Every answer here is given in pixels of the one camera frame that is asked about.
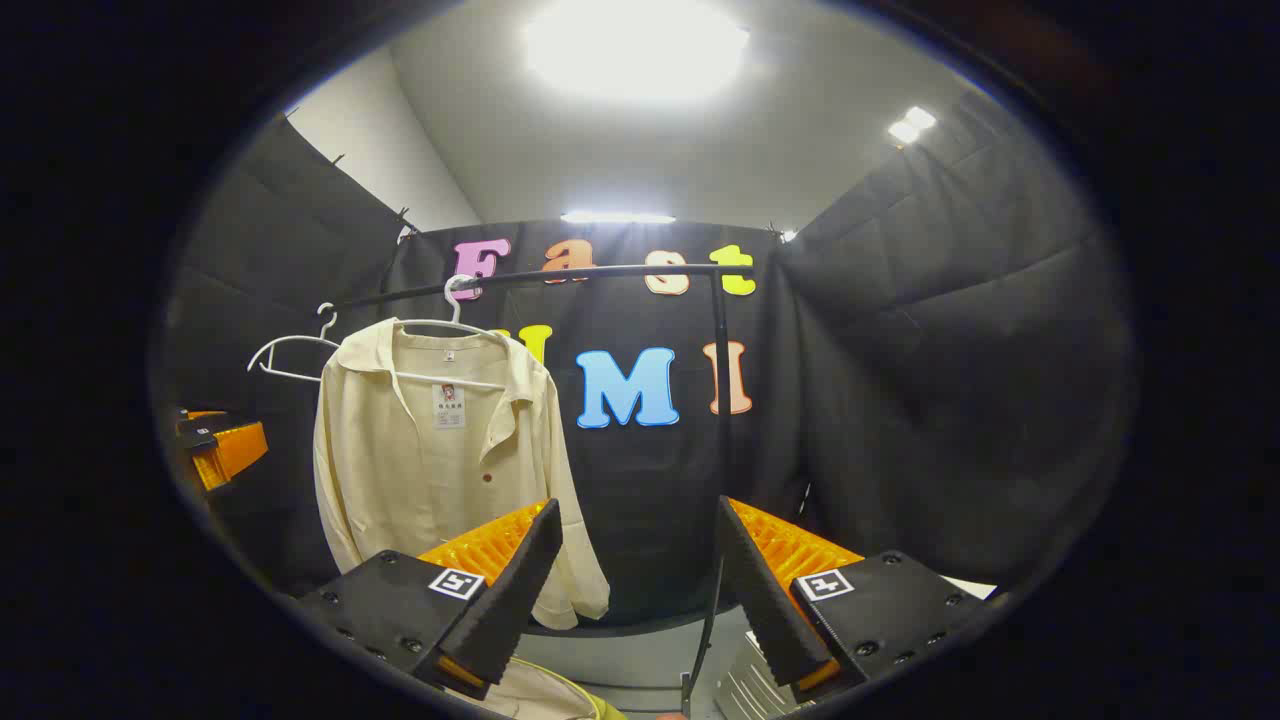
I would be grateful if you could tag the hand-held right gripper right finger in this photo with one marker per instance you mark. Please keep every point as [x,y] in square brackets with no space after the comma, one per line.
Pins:
[765,600]

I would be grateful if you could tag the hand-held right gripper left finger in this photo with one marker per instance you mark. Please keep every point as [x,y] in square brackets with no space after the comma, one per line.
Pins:
[520,590]

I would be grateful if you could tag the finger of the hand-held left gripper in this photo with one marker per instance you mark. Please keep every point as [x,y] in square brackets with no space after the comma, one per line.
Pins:
[235,450]

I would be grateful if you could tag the cream round laundry hamper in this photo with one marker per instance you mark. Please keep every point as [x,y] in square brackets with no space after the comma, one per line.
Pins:
[540,695]

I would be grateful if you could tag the cream button shirt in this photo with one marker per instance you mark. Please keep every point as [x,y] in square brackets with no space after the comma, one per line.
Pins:
[420,470]

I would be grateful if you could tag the white hanger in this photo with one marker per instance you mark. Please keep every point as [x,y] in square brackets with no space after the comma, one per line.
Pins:
[456,312]
[290,341]

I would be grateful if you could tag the black clothes rack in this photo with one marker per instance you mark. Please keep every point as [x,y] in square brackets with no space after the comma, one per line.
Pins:
[600,271]

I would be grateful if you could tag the grey ribbed metal object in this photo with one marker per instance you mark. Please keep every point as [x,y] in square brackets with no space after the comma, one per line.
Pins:
[750,685]

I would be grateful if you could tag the black backdrop cloth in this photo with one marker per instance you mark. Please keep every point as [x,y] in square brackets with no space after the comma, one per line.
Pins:
[950,350]

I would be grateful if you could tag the ceiling light panel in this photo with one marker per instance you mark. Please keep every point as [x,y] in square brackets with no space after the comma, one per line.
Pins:
[615,217]
[635,45]
[912,125]

